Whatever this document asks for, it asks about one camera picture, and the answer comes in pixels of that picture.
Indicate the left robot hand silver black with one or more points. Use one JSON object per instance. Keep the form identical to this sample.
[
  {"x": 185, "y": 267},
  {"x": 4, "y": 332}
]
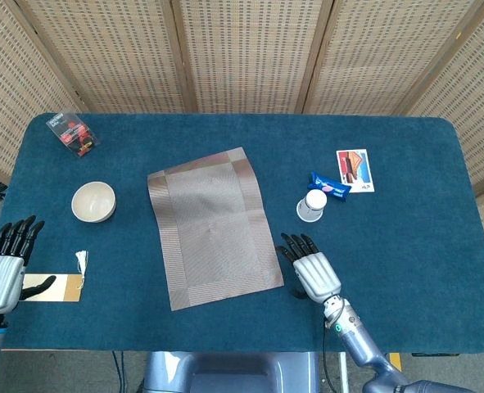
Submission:
[{"x": 0, "y": 282}]

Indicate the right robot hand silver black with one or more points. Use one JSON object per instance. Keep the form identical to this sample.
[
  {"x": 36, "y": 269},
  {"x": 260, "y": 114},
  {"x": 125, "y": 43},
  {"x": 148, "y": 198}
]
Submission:
[{"x": 315, "y": 274}]

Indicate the grey-brown woven placemat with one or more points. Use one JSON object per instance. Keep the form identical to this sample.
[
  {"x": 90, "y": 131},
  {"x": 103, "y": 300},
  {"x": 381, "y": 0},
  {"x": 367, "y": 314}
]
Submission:
[{"x": 213, "y": 229}]

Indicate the cream ceramic bowl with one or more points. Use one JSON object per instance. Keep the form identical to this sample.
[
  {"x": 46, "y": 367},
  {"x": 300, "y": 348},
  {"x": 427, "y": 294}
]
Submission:
[{"x": 93, "y": 202}]

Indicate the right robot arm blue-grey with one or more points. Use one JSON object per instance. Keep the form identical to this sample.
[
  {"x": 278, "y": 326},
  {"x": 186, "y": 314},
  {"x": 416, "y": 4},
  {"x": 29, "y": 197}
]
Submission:
[{"x": 360, "y": 348}]

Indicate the white paper cup blue print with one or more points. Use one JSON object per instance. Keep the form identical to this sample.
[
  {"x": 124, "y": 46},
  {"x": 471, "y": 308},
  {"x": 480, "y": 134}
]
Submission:
[{"x": 312, "y": 206}]

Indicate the gold white bookmark with tassel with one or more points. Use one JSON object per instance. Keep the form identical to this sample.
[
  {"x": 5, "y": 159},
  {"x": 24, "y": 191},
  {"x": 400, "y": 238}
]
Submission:
[{"x": 67, "y": 288}]

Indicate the blue plush table cover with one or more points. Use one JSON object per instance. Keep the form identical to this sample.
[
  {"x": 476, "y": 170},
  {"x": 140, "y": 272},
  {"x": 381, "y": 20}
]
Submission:
[{"x": 389, "y": 254}]

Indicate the blue snack packet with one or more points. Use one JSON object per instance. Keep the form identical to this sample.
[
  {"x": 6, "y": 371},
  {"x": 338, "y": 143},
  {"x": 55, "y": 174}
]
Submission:
[{"x": 333, "y": 187}]

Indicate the white table leg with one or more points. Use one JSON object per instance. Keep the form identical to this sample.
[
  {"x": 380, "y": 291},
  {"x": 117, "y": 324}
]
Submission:
[{"x": 343, "y": 372}]

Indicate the colourful postcard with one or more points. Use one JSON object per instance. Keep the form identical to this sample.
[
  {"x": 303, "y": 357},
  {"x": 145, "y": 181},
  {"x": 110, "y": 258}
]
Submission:
[{"x": 354, "y": 168}]

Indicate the yellow floor tape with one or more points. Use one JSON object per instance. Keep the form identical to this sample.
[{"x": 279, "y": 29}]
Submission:
[{"x": 395, "y": 360}]

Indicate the blue-grey robot torso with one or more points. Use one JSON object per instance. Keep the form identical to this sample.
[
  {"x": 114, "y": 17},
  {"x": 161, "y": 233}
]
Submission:
[{"x": 233, "y": 374}]

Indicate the clear box red black items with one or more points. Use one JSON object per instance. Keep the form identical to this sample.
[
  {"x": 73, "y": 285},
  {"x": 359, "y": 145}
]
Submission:
[{"x": 73, "y": 133}]

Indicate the woven bamboo folding screen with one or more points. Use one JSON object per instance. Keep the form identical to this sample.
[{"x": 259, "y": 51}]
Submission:
[{"x": 245, "y": 53}]

